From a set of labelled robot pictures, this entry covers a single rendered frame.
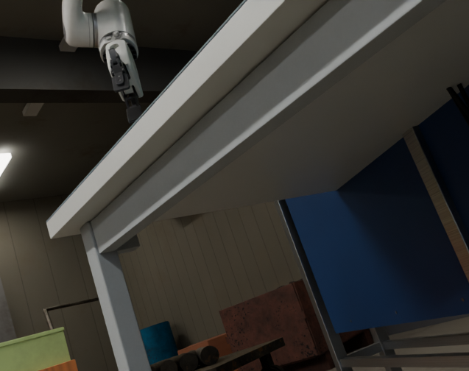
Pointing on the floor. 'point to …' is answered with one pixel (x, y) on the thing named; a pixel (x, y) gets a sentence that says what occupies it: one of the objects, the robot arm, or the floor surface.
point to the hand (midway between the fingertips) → (128, 102)
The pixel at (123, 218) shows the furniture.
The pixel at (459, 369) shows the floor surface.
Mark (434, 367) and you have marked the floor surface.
